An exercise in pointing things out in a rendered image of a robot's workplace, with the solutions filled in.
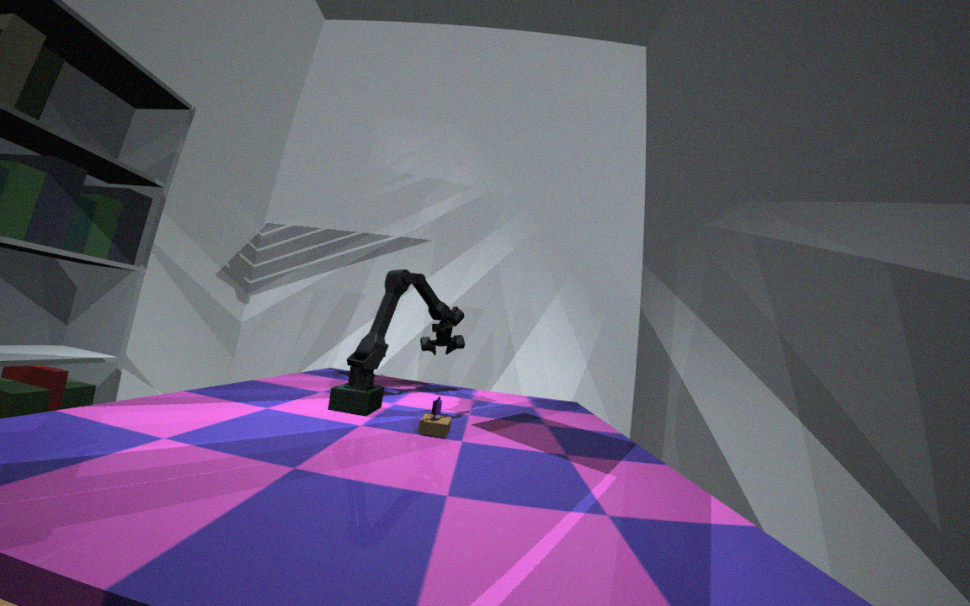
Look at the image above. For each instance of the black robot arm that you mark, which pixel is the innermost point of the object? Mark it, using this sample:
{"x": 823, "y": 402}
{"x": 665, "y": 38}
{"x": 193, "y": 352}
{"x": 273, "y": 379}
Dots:
{"x": 372, "y": 348}

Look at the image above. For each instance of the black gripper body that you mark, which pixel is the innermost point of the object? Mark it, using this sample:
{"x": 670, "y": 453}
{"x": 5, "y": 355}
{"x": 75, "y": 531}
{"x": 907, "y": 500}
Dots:
{"x": 457, "y": 341}

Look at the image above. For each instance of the tan rectangular block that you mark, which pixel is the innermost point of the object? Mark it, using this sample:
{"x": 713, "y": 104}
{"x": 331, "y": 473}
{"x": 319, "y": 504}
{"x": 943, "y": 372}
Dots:
{"x": 431, "y": 427}

